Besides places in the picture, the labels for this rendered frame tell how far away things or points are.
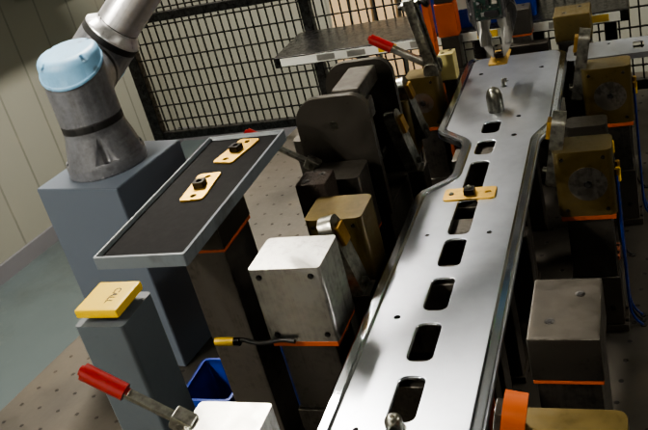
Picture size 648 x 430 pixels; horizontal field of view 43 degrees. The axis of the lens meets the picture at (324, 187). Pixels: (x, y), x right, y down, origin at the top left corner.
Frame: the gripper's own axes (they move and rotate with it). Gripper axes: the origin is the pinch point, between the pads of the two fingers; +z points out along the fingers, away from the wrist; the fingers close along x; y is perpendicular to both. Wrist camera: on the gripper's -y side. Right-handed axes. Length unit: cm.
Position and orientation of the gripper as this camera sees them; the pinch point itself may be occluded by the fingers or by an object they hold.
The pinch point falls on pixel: (499, 48)
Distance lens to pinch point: 173.9
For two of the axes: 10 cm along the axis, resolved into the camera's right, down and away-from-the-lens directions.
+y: -2.9, 4.9, -8.2
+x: 9.3, -0.7, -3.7
